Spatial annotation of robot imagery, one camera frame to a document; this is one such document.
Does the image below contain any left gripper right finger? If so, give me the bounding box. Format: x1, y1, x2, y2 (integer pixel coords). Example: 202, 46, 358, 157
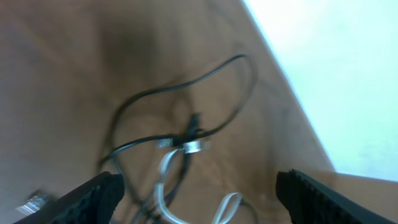
275, 169, 394, 224

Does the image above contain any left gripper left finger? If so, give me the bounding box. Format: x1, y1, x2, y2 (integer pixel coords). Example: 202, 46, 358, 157
15, 172, 125, 224

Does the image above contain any white USB cable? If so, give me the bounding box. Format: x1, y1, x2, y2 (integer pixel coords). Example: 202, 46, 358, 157
154, 139, 243, 224

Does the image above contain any black USB cable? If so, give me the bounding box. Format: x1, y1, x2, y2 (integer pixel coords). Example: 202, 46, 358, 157
98, 54, 259, 224

